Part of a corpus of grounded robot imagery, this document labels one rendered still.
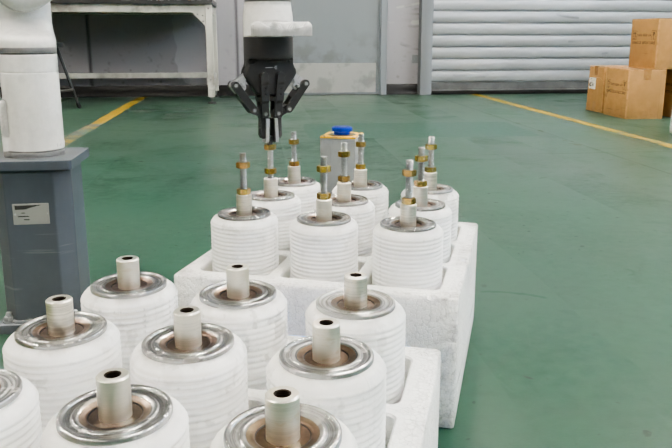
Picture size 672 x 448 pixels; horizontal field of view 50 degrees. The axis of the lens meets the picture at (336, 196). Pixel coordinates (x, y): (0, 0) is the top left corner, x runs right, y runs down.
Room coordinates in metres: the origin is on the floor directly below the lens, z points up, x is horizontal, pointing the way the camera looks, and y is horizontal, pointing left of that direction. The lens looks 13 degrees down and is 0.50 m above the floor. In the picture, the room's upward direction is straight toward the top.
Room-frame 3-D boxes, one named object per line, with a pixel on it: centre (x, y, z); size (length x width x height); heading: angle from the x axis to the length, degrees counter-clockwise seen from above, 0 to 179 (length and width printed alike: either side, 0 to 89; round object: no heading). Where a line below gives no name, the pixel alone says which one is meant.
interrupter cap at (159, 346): (0.56, 0.12, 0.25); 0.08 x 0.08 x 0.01
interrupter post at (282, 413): (0.42, 0.03, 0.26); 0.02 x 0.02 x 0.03
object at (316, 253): (0.97, 0.02, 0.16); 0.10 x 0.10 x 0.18
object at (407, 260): (0.94, -0.10, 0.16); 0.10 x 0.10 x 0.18
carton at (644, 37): (4.57, -2.02, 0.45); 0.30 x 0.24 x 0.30; 8
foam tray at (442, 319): (1.09, -0.01, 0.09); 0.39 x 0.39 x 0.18; 76
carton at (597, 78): (4.88, -1.88, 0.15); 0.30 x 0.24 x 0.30; 95
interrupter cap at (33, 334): (0.58, 0.24, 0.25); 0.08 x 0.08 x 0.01
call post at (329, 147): (1.39, -0.01, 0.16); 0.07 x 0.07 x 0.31; 76
